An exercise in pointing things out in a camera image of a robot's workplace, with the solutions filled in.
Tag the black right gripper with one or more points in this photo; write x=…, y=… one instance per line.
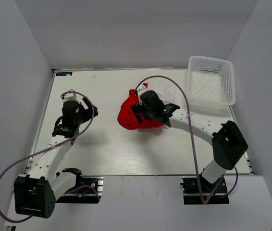
x=139, y=108

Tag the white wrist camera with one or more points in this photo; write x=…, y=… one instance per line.
x=140, y=90
x=69, y=96

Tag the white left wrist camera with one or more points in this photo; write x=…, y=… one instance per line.
x=69, y=96

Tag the blue table label sticker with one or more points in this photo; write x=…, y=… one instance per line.
x=63, y=74

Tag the red t shirt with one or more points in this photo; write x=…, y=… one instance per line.
x=127, y=119

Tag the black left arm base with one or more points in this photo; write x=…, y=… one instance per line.
x=88, y=192

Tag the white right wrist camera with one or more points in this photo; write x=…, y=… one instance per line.
x=140, y=90

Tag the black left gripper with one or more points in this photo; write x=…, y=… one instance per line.
x=88, y=112

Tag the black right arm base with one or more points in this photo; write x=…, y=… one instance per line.
x=191, y=194

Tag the white plastic basket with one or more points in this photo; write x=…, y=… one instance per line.
x=210, y=82

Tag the white t shirt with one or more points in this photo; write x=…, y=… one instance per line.
x=165, y=93

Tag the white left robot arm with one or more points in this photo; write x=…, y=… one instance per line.
x=36, y=193

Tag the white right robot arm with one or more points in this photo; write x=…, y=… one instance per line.
x=226, y=139

